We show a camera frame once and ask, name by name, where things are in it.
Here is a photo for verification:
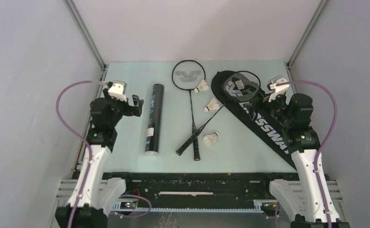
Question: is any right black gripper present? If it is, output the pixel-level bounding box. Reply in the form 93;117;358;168
245;89;293;127

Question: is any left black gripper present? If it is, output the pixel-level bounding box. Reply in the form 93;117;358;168
104;88;144;127

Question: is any black shuttlecock tube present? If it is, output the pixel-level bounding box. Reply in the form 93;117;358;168
145;84;164;156

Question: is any white shuttlecock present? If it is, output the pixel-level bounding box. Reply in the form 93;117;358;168
203;132;219;148
193;79;210;93
204;98;220;112

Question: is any white shuttlecock top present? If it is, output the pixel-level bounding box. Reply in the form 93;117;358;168
193;79;210;93

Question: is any white shuttlecock bottom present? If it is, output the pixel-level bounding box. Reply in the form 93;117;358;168
203;132;219;148

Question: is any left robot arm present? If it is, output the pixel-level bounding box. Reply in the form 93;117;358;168
55;95;144;228

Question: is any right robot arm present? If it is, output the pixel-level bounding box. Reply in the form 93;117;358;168
250;94;350;228

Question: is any black racket on bag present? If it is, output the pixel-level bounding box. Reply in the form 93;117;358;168
175;70;262;157

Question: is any black racket bag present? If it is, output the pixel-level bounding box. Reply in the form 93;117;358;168
211;70;295;168

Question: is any black racket on table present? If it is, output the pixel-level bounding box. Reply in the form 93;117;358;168
171;59;207;162

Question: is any right controller board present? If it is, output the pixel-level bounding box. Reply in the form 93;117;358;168
261;203;278;211

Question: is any controller board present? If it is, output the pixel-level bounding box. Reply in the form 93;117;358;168
261;203;278;211
119;201;137;210

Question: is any left controller board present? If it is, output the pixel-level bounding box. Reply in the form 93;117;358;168
119;201;137;210

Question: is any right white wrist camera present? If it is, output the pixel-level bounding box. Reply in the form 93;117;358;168
267;75;290;102

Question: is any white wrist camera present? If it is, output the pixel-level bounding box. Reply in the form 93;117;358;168
108;80;127;102
267;75;290;102

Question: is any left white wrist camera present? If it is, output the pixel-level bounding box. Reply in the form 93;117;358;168
108;80;127;102

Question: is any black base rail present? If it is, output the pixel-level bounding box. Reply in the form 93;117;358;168
102;172;299;210

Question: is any right aluminium frame post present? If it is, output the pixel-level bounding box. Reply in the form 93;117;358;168
286;0;331;69

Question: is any aluminium frame post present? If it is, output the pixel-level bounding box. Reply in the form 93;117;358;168
63;0;106;70
286;0;331;69

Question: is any left aluminium frame post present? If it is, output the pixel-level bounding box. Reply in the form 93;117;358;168
63;0;106;70

